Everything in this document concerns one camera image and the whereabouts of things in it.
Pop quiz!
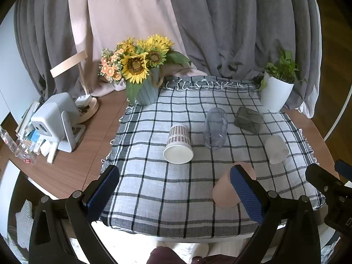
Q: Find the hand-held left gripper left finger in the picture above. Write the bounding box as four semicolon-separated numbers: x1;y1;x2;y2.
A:
29;165;120;264

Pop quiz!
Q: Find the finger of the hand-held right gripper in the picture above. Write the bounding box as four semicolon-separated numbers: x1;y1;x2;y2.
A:
334;159;352;177
305;163;345;198

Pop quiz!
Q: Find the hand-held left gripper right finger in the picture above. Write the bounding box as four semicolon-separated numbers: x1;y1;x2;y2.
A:
229;164;322;264

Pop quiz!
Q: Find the pink plastic cup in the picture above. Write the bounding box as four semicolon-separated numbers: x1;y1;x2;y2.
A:
212;162;257;209

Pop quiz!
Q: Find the white frosted cup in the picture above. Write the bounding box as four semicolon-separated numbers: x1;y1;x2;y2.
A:
264;135;289;165

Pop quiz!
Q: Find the clear plastic cup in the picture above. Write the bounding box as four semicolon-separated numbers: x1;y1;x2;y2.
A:
203;107;229;150

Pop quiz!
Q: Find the dark grey translucent cup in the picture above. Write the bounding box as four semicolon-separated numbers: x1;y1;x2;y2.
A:
234;106;264;134

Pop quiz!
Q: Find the patterned paper cup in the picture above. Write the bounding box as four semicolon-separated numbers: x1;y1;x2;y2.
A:
163;125;194;165

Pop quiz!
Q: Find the white curved hoop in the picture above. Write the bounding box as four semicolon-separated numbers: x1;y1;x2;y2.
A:
323;82;352;141

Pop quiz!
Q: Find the checkered grey white cloth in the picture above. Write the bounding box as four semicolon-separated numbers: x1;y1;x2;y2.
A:
100;75;326;238

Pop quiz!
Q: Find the striped cloth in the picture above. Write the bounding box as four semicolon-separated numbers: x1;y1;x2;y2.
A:
15;199;35;249

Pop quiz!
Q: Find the white plant pot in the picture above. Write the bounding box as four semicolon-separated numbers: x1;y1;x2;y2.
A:
260;71;295;113

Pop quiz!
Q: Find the white projector on stand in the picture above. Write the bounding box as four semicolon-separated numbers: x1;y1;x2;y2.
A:
30;92;86;153

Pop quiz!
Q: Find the stack of books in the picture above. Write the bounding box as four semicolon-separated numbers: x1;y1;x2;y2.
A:
15;99;42;141

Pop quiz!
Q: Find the grey ribbed vase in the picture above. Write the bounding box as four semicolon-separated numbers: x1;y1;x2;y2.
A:
136;67;166;106

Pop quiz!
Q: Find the green leafy plant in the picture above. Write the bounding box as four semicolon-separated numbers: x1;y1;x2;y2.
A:
258;43;307;91

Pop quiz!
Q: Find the sunflower bouquet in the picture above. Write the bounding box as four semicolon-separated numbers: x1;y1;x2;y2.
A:
99;34;192;105

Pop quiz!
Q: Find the grey curtain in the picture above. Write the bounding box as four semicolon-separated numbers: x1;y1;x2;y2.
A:
13;0;323;119

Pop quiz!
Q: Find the pale pink curtain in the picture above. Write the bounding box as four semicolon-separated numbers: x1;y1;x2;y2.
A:
67;0;207;97

